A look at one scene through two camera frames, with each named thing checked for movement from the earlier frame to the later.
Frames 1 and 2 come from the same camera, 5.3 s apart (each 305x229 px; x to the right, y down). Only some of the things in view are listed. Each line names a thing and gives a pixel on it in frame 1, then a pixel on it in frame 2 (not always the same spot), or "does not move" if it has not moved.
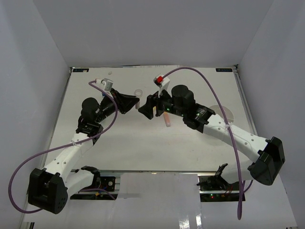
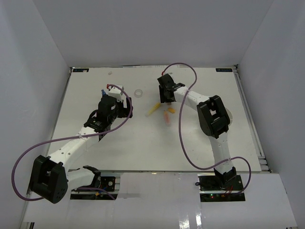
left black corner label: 80,69 does not move
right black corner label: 224,69 does not move
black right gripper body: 163,104 → 163,97
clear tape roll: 138,93 does not move
